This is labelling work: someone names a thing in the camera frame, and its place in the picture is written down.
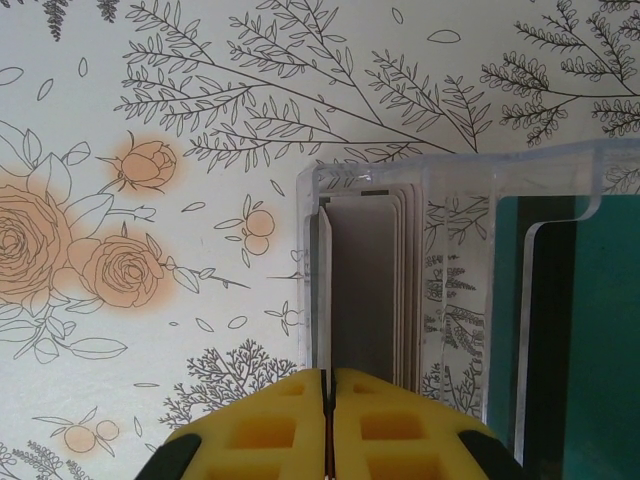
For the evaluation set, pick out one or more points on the teal credit card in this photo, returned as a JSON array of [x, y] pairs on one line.
[[610, 350]]

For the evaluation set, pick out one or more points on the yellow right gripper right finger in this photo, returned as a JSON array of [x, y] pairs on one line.
[[400, 440]]

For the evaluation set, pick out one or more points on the dark grey credit card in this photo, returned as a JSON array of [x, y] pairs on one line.
[[322, 290]]

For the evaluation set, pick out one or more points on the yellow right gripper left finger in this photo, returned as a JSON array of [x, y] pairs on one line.
[[260, 440]]

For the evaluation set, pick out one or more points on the clear acrylic card organizer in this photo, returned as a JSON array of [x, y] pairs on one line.
[[460, 250]]

